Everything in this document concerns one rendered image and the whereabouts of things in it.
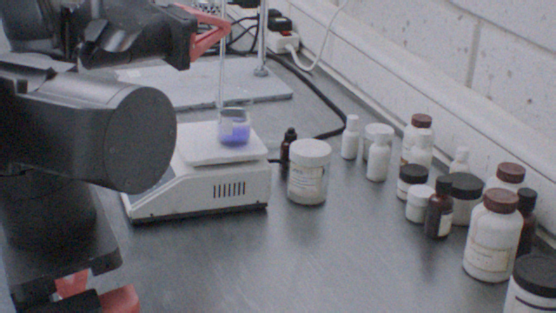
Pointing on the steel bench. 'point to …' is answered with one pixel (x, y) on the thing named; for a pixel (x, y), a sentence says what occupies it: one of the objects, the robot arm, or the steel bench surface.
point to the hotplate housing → (205, 190)
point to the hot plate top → (205, 154)
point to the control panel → (154, 186)
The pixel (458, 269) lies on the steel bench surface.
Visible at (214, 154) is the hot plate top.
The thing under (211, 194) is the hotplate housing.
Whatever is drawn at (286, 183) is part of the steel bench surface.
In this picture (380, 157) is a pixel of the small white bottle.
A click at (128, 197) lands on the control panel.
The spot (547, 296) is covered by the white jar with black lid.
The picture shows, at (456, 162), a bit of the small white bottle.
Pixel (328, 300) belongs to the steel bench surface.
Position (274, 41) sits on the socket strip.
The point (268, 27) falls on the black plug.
